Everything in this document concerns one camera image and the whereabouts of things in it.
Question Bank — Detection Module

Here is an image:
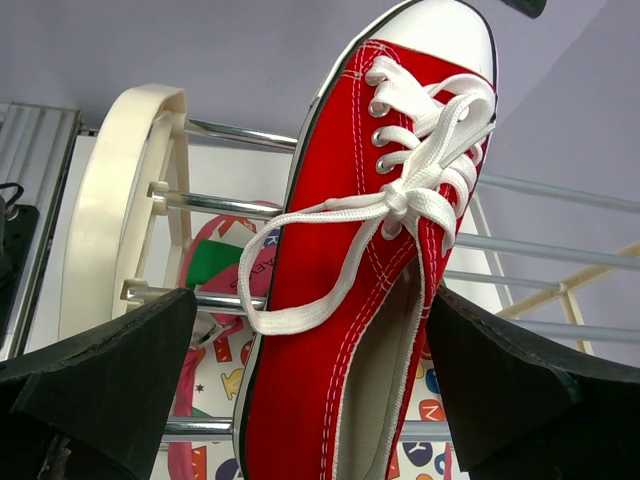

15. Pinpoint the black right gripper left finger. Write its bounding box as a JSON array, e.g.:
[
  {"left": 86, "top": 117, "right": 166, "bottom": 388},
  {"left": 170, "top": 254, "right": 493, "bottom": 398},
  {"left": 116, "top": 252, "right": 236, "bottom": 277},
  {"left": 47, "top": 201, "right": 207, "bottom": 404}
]
[{"left": 1, "top": 289, "right": 197, "bottom": 479}]

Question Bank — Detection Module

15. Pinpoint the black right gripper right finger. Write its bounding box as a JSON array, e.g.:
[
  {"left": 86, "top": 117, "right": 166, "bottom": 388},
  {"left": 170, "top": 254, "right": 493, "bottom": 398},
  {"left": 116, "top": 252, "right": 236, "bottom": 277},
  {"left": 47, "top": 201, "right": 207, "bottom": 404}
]
[{"left": 426, "top": 287, "right": 639, "bottom": 480}]

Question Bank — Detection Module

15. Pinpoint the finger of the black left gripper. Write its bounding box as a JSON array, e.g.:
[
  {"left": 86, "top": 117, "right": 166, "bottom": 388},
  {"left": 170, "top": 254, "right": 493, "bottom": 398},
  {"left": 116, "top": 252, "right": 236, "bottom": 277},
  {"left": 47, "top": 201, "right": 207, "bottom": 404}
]
[{"left": 501, "top": 0, "right": 547, "bottom": 19}]

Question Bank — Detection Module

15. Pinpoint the cream and chrome shoe shelf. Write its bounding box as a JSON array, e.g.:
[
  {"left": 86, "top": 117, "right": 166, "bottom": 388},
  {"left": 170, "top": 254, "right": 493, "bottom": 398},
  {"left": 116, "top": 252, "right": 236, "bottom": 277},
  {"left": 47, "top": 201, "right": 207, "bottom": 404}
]
[{"left": 57, "top": 83, "right": 640, "bottom": 446}]

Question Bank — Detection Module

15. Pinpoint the pink green flip-flop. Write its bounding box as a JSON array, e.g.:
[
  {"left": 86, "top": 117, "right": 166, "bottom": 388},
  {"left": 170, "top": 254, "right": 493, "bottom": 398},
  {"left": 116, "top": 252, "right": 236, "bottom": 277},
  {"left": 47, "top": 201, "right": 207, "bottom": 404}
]
[{"left": 167, "top": 215, "right": 454, "bottom": 479}]

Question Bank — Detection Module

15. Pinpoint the red sneaker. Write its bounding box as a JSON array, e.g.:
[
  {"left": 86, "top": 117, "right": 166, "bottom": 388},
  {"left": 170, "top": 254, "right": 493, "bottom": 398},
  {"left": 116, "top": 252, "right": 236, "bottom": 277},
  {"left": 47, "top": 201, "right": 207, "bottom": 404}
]
[{"left": 234, "top": 1, "right": 497, "bottom": 479}]

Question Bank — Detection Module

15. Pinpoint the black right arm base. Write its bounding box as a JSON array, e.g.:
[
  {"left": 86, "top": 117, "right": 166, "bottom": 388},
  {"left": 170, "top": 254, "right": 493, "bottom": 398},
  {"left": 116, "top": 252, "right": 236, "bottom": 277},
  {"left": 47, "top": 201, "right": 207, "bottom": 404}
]
[{"left": 1, "top": 182, "right": 39, "bottom": 344}]

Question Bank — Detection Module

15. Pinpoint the aluminium mounting rail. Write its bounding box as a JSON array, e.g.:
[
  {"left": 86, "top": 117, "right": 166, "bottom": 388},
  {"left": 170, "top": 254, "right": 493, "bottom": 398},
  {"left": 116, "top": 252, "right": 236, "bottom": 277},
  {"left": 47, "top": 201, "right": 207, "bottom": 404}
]
[{"left": 1, "top": 103, "right": 81, "bottom": 360}]

